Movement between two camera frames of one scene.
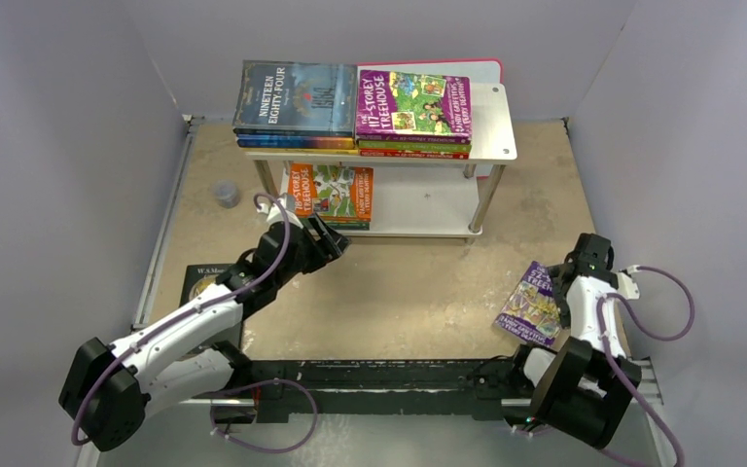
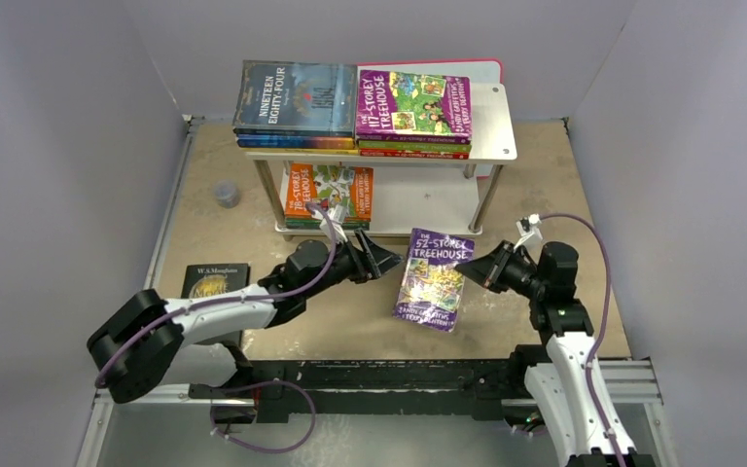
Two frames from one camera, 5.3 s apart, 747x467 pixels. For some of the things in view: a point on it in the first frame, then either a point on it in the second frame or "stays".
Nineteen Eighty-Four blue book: x=300 y=99 stays
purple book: x=413 y=107 stays
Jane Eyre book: x=328 y=143 stays
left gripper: x=336 y=243 → x=371 y=263
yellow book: x=298 y=151 stays
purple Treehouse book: x=531 y=309 → x=431 y=285
